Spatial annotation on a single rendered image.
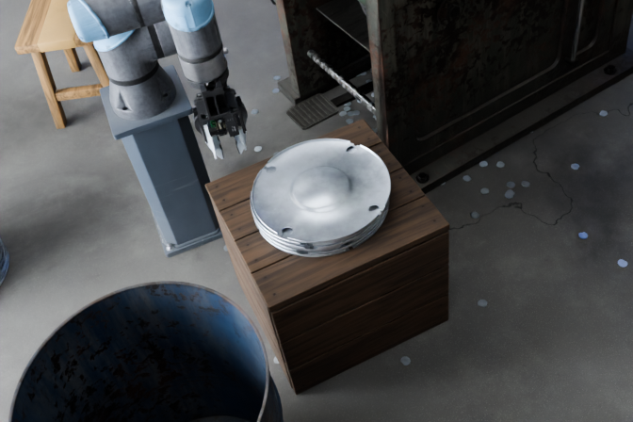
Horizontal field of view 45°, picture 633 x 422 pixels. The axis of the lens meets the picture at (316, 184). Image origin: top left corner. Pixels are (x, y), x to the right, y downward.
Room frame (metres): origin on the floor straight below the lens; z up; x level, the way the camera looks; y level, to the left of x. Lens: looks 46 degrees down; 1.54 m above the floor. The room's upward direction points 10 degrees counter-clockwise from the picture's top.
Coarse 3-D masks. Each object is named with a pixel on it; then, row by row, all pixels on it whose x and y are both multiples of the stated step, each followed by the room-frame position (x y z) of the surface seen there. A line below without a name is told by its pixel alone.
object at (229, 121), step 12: (228, 72) 1.04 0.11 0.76; (192, 84) 1.02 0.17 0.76; (204, 84) 1.01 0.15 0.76; (216, 84) 1.00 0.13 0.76; (204, 96) 0.99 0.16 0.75; (216, 96) 1.02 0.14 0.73; (228, 96) 1.04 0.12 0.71; (204, 108) 1.02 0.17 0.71; (216, 108) 1.01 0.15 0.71; (228, 108) 1.01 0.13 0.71; (204, 120) 0.99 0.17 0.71; (216, 120) 1.01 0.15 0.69; (228, 120) 1.00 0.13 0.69; (240, 120) 1.00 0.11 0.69; (204, 132) 0.99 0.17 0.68; (216, 132) 1.00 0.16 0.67
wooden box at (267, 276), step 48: (240, 192) 1.15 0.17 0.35; (240, 240) 1.01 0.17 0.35; (384, 240) 0.95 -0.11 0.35; (432, 240) 0.94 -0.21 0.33; (288, 288) 0.87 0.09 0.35; (336, 288) 0.88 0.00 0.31; (384, 288) 0.91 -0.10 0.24; (432, 288) 0.94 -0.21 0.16; (288, 336) 0.84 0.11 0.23; (336, 336) 0.87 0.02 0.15; (384, 336) 0.90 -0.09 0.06
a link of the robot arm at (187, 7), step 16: (176, 0) 1.02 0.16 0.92; (192, 0) 1.02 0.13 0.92; (208, 0) 1.03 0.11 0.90; (176, 16) 1.01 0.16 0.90; (192, 16) 1.01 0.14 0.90; (208, 16) 1.02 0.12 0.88; (176, 32) 1.02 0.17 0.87; (192, 32) 1.01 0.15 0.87; (208, 32) 1.01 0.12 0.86; (176, 48) 1.03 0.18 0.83; (192, 48) 1.01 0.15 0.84; (208, 48) 1.01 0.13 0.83
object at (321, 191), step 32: (288, 160) 1.17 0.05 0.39; (320, 160) 1.16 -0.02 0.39; (352, 160) 1.14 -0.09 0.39; (256, 192) 1.10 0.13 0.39; (288, 192) 1.08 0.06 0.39; (320, 192) 1.06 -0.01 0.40; (352, 192) 1.05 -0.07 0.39; (384, 192) 1.03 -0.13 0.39; (288, 224) 0.99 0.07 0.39; (320, 224) 0.98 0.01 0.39; (352, 224) 0.96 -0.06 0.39
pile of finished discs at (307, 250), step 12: (264, 168) 1.17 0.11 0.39; (384, 216) 1.00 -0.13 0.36; (264, 228) 1.00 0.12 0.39; (288, 228) 0.99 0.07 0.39; (372, 228) 0.96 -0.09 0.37; (276, 240) 0.97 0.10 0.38; (288, 240) 0.95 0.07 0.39; (348, 240) 0.94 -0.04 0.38; (360, 240) 0.95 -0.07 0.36; (288, 252) 0.96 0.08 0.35; (300, 252) 0.95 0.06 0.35; (312, 252) 0.94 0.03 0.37; (324, 252) 0.93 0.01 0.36; (336, 252) 0.93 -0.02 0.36
